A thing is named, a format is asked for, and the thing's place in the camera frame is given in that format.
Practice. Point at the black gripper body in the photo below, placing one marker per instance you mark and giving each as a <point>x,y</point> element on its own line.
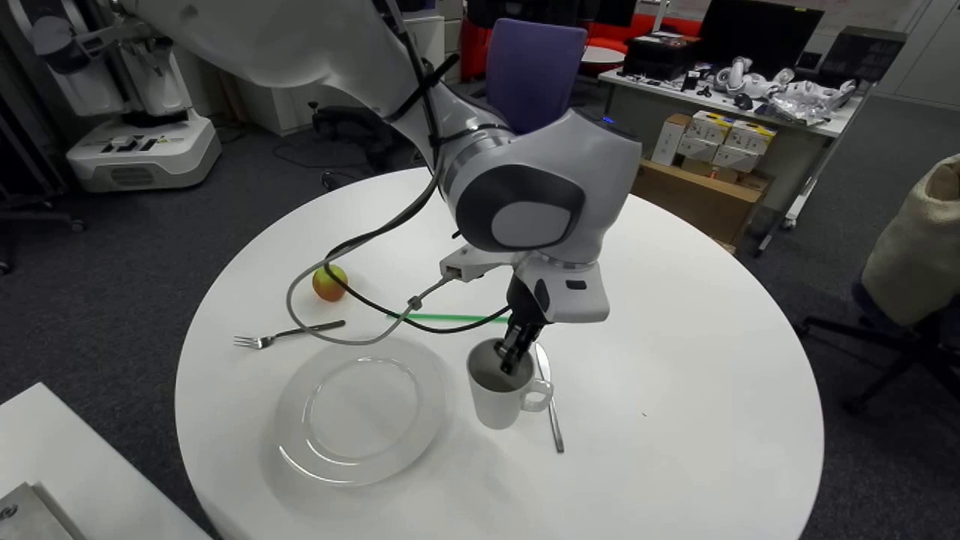
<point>526,316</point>

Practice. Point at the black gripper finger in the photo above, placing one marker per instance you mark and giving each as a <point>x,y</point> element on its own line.
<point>504,350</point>
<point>519,353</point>

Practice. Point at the white ceramic mug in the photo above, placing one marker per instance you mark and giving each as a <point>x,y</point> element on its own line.
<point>504,388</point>

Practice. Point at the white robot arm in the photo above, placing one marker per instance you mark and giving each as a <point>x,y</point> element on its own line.
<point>532,203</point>

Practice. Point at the green straw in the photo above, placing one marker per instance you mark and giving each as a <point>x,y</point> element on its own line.
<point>457,316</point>

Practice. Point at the white ceramic plate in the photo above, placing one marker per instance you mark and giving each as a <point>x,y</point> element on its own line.
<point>352,419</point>

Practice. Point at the white round table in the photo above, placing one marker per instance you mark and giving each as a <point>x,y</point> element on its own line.
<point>687,416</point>

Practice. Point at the red green apple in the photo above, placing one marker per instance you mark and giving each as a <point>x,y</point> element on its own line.
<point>328,283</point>

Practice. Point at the cardboard box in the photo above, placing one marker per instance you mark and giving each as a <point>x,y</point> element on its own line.
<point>710,203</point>

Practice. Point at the purple office chair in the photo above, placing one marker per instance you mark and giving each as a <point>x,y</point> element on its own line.
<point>532,69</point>

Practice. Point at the chair with beige jacket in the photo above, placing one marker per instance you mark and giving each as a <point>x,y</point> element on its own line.
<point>911,283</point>

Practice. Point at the white side desk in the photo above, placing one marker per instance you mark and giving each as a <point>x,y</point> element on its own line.
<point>60,481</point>

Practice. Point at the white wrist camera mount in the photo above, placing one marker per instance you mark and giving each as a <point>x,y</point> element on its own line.
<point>565,292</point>

